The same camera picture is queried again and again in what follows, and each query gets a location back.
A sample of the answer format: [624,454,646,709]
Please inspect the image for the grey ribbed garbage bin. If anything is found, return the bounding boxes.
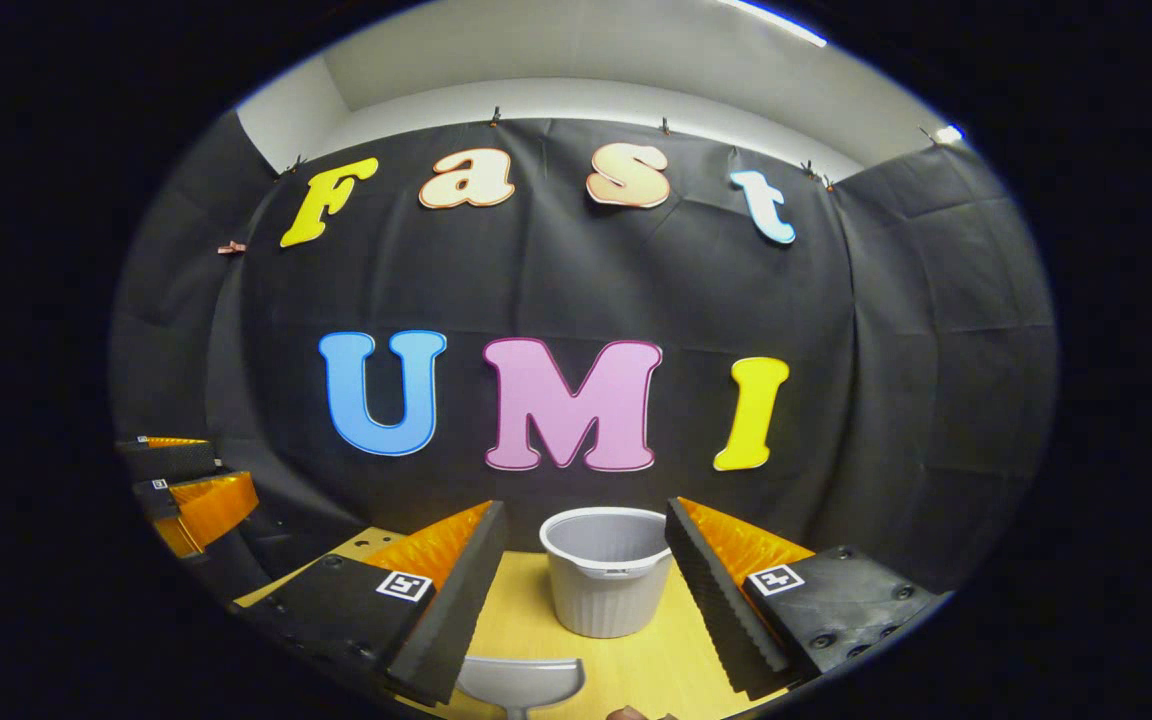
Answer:
[539,507,674,639]

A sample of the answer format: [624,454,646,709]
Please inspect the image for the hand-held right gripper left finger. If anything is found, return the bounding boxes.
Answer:
[231,500,509,707]

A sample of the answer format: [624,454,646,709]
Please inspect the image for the grey dustpan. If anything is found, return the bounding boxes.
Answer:
[456,657,585,720]

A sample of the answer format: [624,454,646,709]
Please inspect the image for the yellow wooden desktop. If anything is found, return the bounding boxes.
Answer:
[234,527,787,720]

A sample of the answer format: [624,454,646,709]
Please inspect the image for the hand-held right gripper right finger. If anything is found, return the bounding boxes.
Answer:
[664,497,942,701]

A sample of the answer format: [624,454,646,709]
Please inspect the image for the black backdrop cloth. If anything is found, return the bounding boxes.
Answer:
[108,110,1057,601]

